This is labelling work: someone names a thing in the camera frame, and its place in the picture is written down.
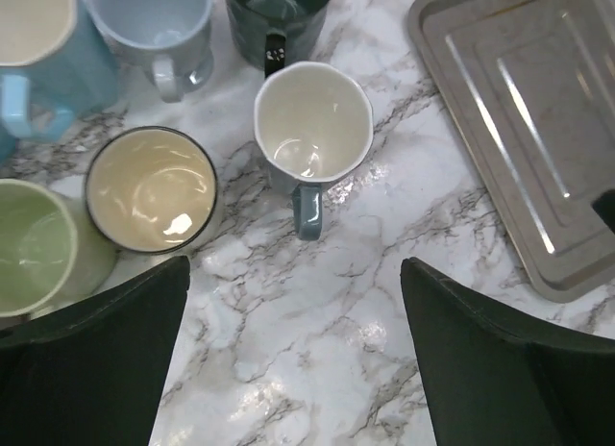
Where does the dark green patterned mug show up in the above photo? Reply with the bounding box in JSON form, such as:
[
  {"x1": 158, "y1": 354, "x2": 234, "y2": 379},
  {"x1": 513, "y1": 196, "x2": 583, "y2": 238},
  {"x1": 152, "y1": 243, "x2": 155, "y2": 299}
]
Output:
[{"x1": 226, "y1": 0, "x2": 331, "y2": 77}]

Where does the light blue white mug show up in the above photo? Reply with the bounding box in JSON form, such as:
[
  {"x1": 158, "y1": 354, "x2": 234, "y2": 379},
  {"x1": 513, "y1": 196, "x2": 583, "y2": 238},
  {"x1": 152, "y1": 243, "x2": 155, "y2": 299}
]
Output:
[{"x1": 1, "y1": 0, "x2": 119, "y2": 142}]

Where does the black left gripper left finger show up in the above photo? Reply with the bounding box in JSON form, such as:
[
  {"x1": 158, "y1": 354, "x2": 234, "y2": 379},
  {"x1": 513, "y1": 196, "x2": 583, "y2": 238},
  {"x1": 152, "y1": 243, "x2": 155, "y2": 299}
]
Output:
[{"x1": 1, "y1": 256, "x2": 190, "y2": 445}]

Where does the dark grey mug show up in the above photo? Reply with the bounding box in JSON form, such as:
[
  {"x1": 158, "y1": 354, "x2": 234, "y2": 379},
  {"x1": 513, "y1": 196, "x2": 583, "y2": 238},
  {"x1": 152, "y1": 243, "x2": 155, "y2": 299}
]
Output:
[{"x1": 254, "y1": 62, "x2": 374, "y2": 241}]

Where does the cream mug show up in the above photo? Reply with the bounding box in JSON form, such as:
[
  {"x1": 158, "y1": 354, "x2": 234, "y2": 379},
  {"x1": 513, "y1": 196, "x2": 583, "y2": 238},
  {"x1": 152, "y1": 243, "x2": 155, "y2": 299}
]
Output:
[{"x1": 84, "y1": 126, "x2": 224, "y2": 255}]

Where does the grey blue mug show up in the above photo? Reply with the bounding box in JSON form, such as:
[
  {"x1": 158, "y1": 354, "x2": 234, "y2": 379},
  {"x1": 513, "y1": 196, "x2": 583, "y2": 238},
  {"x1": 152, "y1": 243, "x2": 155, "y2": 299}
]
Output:
[{"x1": 86, "y1": 0, "x2": 214, "y2": 103}]

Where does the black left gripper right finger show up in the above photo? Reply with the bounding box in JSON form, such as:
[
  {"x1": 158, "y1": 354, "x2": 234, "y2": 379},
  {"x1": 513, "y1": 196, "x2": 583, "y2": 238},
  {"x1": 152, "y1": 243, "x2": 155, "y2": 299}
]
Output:
[{"x1": 401, "y1": 258, "x2": 614, "y2": 445}]

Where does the light green mug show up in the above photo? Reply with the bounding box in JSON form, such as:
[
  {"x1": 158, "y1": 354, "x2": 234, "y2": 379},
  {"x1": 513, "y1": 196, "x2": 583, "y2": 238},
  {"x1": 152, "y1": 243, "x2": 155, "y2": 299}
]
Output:
[{"x1": 1, "y1": 179, "x2": 117, "y2": 318}]

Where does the silver metal tray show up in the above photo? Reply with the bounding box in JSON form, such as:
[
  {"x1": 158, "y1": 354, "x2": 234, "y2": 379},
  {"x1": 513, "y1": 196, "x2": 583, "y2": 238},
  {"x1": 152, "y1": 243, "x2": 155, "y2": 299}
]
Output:
[{"x1": 407, "y1": 0, "x2": 614, "y2": 303}]

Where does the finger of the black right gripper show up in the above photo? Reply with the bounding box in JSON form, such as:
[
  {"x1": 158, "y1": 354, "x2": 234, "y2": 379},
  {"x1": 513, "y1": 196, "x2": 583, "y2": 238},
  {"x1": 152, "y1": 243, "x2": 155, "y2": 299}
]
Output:
[{"x1": 592, "y1": 188, "x2": 615, "y2": 230}]

